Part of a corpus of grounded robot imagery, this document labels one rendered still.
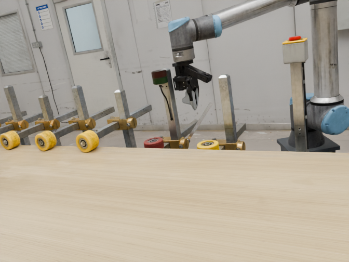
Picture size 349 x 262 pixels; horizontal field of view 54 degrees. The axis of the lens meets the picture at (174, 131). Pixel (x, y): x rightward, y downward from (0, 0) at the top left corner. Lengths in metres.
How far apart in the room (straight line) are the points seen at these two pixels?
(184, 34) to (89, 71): 3.93
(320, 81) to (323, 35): 0.21
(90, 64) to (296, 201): 4.59
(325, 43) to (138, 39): 3.23
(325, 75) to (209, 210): 1.08
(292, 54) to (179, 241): 0.73
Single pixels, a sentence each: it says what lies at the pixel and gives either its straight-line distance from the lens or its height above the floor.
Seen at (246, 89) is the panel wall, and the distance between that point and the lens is 4.11.
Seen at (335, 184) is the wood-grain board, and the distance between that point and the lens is 0.92.
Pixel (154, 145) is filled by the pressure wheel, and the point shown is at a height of 0.90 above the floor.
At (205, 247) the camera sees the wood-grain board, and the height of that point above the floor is 0.90.
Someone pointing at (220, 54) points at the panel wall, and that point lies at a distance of 4.13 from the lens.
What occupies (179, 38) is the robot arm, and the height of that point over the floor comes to 1.28.
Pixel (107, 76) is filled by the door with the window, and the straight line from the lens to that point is 5.05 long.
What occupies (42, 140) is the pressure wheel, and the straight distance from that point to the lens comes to 1.61.
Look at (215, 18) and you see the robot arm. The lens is 1.46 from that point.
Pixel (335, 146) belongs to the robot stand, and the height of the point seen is 0.60.
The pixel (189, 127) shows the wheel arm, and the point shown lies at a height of 0.86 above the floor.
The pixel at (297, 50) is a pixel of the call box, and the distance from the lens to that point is 1.19.
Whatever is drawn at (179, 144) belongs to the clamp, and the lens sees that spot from 1.44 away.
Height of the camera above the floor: 1.33
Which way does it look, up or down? 17 degrees down
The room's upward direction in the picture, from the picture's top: 10 degrees counter-clockwise
